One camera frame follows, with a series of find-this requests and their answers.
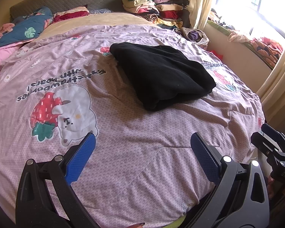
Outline floral fabric bag with clothes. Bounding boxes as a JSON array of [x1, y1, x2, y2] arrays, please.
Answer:
[[179, 27, 209, 47]]

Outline red plastic bag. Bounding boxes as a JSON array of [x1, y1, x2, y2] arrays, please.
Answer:
[[208, 50, 224, 59]]

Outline blue patterned pillow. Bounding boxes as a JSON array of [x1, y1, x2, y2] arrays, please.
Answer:
[[89, 8, 112, 15]]

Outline cream curtain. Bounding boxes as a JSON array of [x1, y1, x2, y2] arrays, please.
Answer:
[[189, 0, 219, 29], [256, 24, 285, 133]]

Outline blue floral quilt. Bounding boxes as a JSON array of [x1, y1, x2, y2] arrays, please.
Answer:
[[0, 7, 54, 51]]

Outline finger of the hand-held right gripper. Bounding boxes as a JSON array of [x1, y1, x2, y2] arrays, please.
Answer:
[[261, 123, 285, 151], [250, 132, 285, 165]]

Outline pile of folded clothes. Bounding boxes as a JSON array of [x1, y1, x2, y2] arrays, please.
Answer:
[[122, 0, 190, 30]]

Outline person's yellow-green top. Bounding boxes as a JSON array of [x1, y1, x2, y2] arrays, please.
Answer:
[[157, 215, 187, 228]]

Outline pink quilt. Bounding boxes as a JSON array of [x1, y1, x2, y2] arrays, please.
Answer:
[[0, 45, 22, 79]]

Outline beige blanket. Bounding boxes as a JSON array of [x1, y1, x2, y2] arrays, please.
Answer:
[[39, 13, 157, 40]]

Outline heap of clothes on windowsill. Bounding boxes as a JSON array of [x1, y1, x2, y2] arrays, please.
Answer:
[[208, 8, 284, 64]]

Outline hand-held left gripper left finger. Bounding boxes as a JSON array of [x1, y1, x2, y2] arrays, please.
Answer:
[[15, 133, 100, 228]]

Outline green windowsill mat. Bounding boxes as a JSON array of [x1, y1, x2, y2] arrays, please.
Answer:
[[207, 19, 273, 70]]

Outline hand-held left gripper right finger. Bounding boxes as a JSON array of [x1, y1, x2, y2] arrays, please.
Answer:
[[190, 132, 270, 228]]

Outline black sweater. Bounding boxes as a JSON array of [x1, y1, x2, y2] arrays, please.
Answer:
[[109, 42, 216, 112]]

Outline red and cream pillow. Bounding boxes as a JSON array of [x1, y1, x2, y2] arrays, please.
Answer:
[[53, 11, 91, 24]]

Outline window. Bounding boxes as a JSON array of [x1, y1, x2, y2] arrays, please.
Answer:
[[210, 0, 285, 41]]

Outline pink strawberry print duvet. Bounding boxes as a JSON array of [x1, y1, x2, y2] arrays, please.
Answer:
[[0, 24, 266, 224]]

